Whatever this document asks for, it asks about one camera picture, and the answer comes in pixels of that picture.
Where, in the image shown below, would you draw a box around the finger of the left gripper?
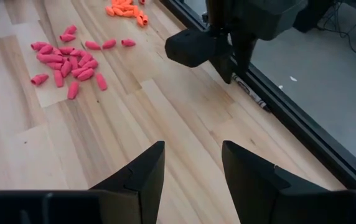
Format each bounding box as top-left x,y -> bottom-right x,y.
208,51 -> 235,85
230,30 -> 259,76

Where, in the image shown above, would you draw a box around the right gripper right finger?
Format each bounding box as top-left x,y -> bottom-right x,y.
221,140 -> 328,224

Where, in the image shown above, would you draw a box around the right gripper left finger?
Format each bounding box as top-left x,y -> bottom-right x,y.
90,140 -> 166,224

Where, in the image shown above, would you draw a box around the long black floor cable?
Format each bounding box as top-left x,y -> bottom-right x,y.
316,0 -> 356,65

